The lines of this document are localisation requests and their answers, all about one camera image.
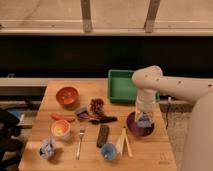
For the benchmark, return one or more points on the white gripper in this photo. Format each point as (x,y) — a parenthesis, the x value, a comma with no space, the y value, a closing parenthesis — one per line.
(145,102)

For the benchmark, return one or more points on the blue sponge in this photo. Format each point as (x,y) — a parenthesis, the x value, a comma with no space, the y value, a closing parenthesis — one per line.
(144,121)

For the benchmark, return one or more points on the purple bowl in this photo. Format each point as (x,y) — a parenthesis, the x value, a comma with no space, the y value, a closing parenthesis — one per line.
(135,129)

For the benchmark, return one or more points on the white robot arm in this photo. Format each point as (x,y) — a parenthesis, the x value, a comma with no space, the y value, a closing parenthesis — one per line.
(198,149)

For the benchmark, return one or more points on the orange bowl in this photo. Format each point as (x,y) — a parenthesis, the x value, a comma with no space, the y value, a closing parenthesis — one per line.
(67,96)

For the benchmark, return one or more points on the wooden tongs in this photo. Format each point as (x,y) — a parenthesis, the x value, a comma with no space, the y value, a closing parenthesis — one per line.
(123,141)

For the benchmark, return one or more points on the dark purple eggplant toy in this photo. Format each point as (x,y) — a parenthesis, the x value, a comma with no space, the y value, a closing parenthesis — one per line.
(106,119)

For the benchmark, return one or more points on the green plastic tray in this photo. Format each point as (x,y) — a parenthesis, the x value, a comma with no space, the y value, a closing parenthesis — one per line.
(121,89)

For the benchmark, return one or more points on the black rectangular bar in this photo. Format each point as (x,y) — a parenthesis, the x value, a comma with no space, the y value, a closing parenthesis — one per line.
(102,136)

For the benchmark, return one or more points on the brown pine cone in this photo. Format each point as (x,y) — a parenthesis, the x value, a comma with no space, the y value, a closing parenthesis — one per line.
(96,106)

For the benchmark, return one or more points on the small blue cup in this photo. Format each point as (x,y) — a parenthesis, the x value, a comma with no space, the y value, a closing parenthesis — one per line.
(109,152)

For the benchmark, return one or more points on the small purple grey object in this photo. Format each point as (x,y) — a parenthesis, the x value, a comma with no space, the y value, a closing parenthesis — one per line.
(82,113)

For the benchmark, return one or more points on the silver fork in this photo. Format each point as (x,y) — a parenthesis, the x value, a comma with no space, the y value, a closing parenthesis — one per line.
(81,135)

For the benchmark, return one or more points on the yellow orange cup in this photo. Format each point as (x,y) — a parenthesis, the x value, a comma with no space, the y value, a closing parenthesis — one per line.
(61,129)

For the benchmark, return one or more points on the orange carrot toy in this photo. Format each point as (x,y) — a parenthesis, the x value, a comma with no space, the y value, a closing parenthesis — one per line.
(57,117)

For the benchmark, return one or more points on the crumpled blue white cloth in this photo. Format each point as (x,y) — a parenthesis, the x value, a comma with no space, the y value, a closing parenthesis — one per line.
(47,149)

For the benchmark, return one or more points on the black chair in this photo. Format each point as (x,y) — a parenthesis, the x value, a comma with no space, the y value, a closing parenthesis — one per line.
(9,128)

